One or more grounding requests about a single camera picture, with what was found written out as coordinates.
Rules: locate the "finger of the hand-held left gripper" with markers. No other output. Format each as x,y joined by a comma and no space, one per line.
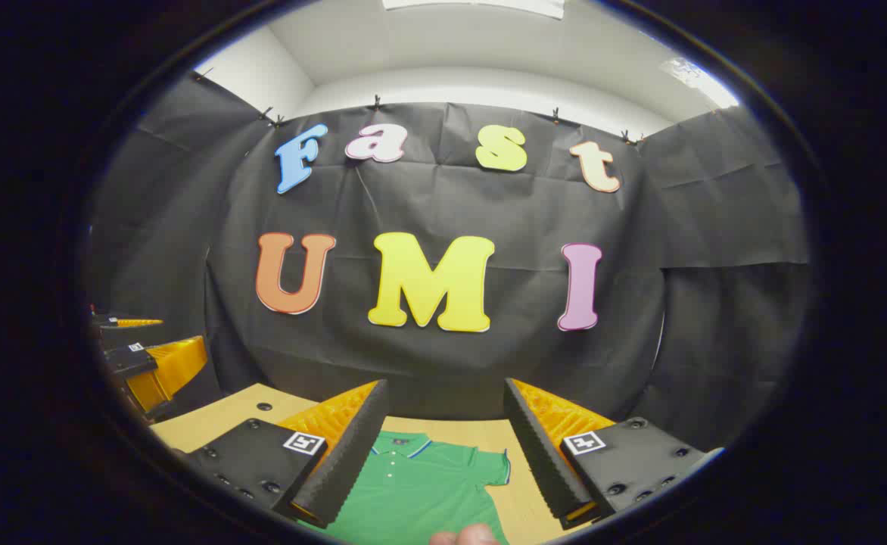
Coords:
137,322
163,371

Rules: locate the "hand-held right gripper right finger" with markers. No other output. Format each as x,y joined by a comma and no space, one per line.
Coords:
538,462

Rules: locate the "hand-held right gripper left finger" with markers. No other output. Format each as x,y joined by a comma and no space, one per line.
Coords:
349,462

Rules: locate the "green polo T-shirt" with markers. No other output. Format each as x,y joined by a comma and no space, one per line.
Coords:
413,492

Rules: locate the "black backdrop cloth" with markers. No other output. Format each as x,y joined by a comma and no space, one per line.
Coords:
451,197

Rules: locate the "row of black cloth clips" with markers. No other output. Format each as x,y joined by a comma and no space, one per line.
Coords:
376,102

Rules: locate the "ceiling light panel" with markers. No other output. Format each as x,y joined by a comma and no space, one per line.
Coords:
474,4

